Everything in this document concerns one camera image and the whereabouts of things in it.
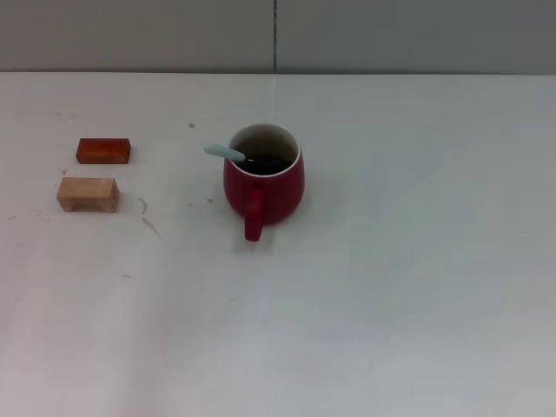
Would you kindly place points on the red ceramic cup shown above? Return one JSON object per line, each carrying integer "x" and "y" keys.
{"x": 278, "y": 195}

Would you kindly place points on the red-brown wooden block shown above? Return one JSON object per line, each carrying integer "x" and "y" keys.
{"x": 104, "y": 150}

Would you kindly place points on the light wooden block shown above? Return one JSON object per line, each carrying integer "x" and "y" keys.
{"x": 87, "y": 193}

